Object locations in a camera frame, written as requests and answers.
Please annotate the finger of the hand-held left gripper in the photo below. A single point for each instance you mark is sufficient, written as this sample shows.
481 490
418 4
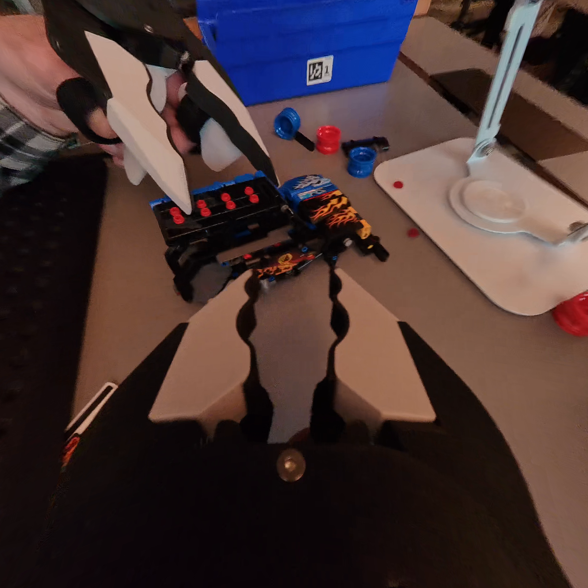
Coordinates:
229 110
133 115

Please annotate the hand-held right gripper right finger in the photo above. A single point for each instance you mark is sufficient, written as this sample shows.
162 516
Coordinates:
381 367

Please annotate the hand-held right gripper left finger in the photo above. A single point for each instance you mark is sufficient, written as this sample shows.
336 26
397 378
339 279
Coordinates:
202 367

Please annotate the brick-built toy truck model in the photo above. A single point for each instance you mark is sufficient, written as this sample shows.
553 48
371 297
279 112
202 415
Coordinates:
229 220

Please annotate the person's left forearm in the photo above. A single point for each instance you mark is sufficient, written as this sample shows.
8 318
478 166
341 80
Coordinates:
18 147

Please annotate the person's left hand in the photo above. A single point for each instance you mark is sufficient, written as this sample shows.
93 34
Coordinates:
27 69

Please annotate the blue toy wheel rim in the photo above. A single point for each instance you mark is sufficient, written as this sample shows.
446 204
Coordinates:
362 162
287 123

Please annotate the blue storage bin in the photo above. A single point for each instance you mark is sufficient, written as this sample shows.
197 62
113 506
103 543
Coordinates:
275 55

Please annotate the red toy wheel rim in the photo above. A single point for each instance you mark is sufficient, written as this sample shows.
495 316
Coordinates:
572 314
328 140

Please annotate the sticker sheet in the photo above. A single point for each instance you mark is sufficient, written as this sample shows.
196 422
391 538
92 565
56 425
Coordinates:
87 409

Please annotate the white book stand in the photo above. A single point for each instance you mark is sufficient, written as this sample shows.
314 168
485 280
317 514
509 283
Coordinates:
459 257

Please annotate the black perforated chair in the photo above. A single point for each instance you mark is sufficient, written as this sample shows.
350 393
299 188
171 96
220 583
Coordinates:
36 321

